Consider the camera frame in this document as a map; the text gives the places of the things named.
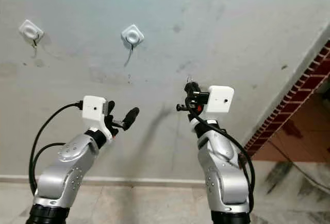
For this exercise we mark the white square wall hook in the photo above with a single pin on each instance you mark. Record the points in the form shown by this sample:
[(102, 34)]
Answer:
[(132, 34), (31, 29)]

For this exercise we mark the red brick trim strip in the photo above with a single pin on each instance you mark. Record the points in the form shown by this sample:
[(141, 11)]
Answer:
[(299, 87)]

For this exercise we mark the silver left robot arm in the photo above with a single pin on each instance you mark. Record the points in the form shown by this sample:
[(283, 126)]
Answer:
[(62, 175)]

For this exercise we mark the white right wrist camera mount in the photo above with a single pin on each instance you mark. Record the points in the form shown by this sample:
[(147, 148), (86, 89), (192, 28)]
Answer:
[(219, 99)]

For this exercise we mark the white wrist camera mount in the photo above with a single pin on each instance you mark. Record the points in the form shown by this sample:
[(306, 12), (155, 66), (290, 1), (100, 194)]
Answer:
[(94, 109), (219, 99)]

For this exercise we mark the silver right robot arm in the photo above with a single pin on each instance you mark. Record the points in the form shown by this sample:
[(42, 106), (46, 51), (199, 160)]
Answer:
[(224, 177)]

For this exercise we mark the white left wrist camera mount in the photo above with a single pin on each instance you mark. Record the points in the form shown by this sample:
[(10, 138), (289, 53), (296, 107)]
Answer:
[(94, 109)]

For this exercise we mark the white skirting board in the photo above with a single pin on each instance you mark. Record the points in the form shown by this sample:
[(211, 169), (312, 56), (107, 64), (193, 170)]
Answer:
[(134, 179)]

